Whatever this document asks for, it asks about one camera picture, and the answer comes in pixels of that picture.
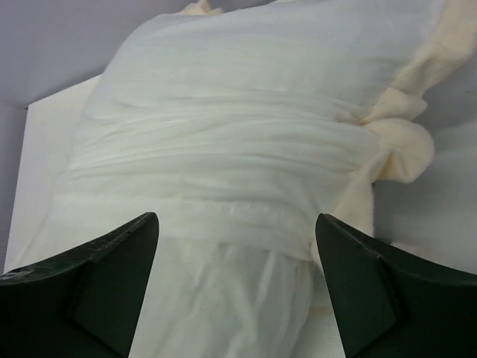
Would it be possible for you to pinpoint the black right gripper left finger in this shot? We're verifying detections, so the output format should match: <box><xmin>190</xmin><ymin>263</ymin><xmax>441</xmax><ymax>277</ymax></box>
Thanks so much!
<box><xmin>1</xmin><ymin>213</ymin><xmax>159</xmax><ymax>357</ymax></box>

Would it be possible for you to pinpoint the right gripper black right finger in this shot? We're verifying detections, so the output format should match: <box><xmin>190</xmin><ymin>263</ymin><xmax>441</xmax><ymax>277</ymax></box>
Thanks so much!
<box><xmin>315</xmin><ymin>214</ymin><xmax>476</xmax><ymax>358</ymax></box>

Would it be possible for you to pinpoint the white pillow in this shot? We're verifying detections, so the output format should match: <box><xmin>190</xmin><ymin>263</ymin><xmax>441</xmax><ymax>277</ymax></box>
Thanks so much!
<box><xmin>7</xmin><ymin>208</ymin><xmax>336</xmax><ymax>358</ymax></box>

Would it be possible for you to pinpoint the grey and cream pillowcase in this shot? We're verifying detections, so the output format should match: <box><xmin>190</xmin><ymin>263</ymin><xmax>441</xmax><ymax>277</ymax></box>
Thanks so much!
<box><xmin>40</xmin><ymin>1</ymin><xmax>476</xmax><ymax>260</ymax></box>

